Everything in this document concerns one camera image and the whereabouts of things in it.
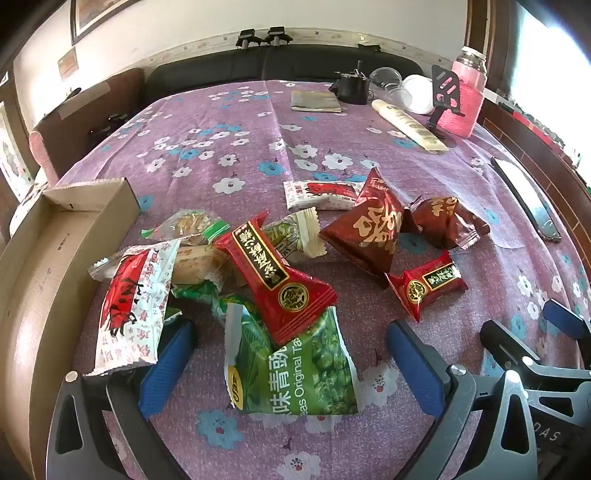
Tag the clear plastic cup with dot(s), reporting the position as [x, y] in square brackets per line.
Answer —
[399, 98]
[385, 77]

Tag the cream tube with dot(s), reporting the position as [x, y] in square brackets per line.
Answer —
[408, 124]

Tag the long red snack packet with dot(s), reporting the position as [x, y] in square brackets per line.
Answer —
[281, 290]

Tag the white red shrimp snack packet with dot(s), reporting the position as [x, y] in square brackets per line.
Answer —
[134, 300]

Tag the brown armchair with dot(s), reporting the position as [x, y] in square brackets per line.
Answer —
[78, 115]

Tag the brown cardboard box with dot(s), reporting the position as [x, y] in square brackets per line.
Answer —
[37, 277]

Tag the dark red pyramid packet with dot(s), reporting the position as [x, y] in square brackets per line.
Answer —
[369, 230]

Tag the small red snack packet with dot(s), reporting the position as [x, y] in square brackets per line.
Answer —
[425, 286]

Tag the white cup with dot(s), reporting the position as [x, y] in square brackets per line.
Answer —
[420, 92]

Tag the black phone stand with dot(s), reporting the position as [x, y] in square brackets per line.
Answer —
[443, 87]

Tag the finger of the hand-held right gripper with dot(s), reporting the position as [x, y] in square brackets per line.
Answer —
[565, 316]
[508, 341]

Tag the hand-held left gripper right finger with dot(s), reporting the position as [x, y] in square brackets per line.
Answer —
[415, 364]

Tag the purple floral tablecloth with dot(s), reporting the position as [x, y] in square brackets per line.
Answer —
[231, 138]

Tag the small green snack packet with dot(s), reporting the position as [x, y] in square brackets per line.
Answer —
[198, 295]

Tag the small wall plaque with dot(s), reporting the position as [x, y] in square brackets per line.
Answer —
[67, 62]

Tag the flat white red snack packet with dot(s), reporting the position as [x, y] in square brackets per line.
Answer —
[323, 194]

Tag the clear packet with green ends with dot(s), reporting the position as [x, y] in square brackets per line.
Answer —
[189, 226]

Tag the black desk gadget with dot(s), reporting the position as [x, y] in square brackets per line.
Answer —
[353, 87]

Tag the small dark red packet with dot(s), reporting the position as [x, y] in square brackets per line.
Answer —
[445, 219]

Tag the wooden side ledge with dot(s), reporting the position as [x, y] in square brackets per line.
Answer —
[521, 129]

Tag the pink bottle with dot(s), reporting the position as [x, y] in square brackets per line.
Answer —
[468, 106]

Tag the large green pea packet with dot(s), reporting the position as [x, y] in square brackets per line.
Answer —
[295, 374]

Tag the cream green snack packet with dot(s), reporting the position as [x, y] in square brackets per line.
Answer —
[298, 230]

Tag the black sofa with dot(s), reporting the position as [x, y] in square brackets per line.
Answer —
[277, 69]

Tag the framed wall picture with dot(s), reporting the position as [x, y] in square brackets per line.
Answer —
[92, 18]

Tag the beige wafer packet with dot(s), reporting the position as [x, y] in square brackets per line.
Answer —
[196, 265]

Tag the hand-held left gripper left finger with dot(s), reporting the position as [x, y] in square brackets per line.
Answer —
[166, 364]

